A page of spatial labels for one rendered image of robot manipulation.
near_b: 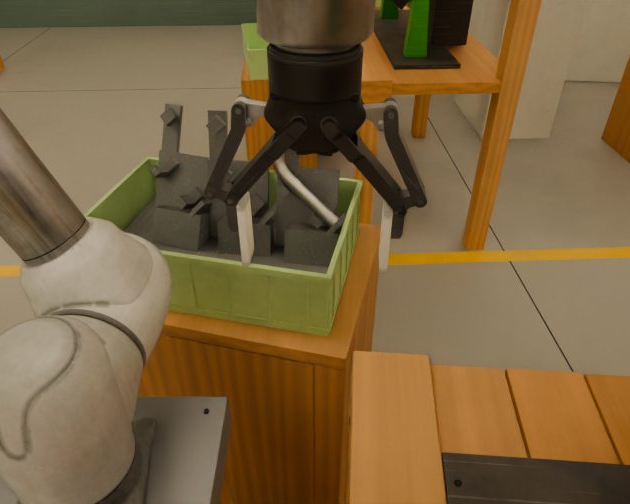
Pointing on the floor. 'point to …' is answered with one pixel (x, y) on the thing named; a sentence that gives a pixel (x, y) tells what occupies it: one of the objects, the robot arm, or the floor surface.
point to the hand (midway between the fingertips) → (314, 252)
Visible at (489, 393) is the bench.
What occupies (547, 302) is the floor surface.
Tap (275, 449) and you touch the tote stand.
